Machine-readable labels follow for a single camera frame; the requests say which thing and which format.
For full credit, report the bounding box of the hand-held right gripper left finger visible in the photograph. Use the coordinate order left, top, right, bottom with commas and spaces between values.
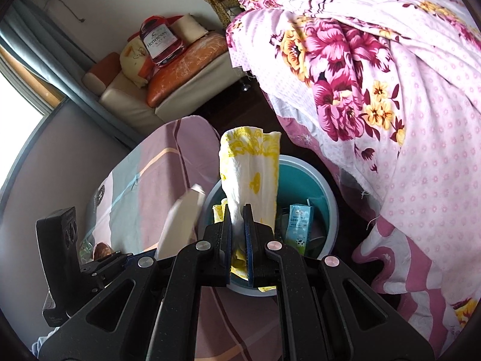
38, 205, 231, 361

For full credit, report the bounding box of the blue teal trash bin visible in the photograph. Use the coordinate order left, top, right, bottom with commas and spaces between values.
205, 154, 341, 298

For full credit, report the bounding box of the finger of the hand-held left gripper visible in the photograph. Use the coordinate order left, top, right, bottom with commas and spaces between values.
81, 252, 139, 290

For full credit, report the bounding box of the blue white milk carton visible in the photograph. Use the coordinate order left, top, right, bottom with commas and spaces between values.
283, 203, 312, 257

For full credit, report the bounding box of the grey curtain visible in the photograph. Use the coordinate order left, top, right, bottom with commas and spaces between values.
0, 0, 102, 102

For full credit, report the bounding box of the pink floral bed sheet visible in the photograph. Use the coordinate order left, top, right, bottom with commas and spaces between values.
225, 0, 481, 347

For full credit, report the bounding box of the white paper cup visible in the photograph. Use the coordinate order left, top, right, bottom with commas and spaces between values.
157, 184, 207, 260

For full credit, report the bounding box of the beige pillow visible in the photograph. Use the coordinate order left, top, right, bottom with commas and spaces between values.
171, 14, 209, 44

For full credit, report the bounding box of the grey partition board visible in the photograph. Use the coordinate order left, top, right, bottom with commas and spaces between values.
0, 101, 170, 309

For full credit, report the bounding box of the cream leather sofa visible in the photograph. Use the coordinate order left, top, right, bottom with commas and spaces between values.
83, 15, 243, 136

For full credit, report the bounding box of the yellow plush pillow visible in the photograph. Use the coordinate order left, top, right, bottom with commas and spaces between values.
119, 39, 153, 89

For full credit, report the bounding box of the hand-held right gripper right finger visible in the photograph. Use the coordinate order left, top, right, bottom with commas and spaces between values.
242, 203, 437, 361

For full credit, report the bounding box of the window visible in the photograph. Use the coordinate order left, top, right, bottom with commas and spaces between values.
0, 45, 57, 181

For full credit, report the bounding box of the orange seat cushion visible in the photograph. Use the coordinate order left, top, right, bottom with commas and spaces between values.
146, 32, 230, 108

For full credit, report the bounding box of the yellow white patterned cloth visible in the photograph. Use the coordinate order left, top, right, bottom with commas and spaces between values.
212, 127, 282, 294

